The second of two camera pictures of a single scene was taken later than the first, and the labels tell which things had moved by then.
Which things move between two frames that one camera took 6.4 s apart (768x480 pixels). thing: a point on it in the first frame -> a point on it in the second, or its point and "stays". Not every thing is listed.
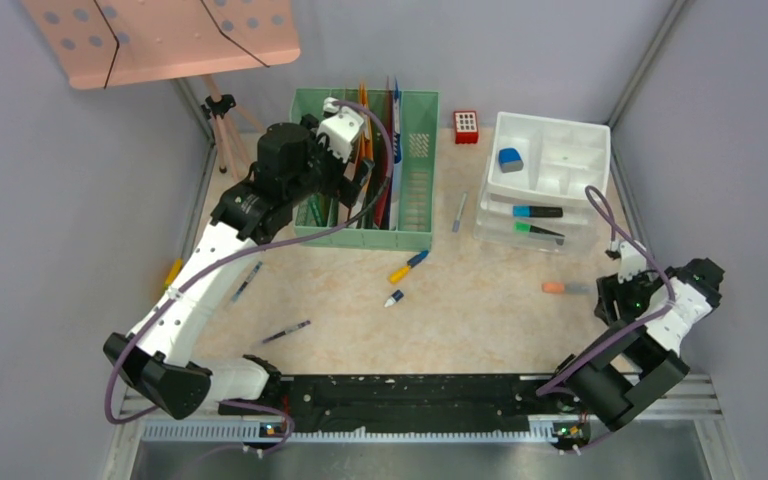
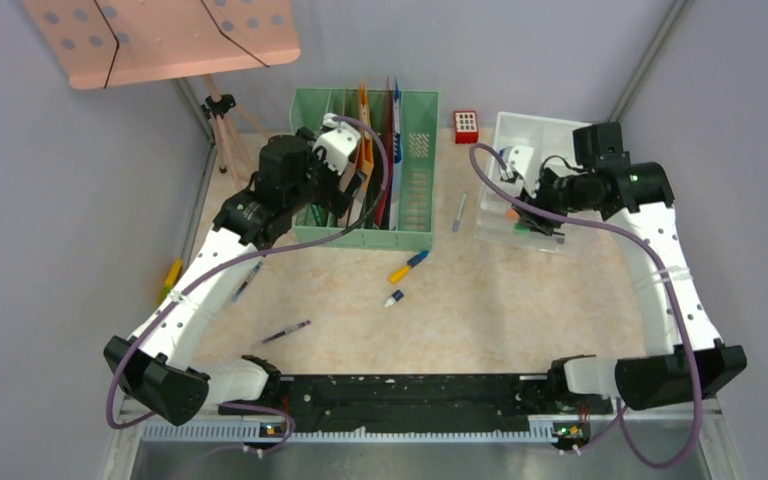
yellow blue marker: x=398 y=274 stays
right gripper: x=611 y=289 -> x=536 y=222
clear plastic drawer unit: x=539 y=170 stays
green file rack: x=394 y=210 stays
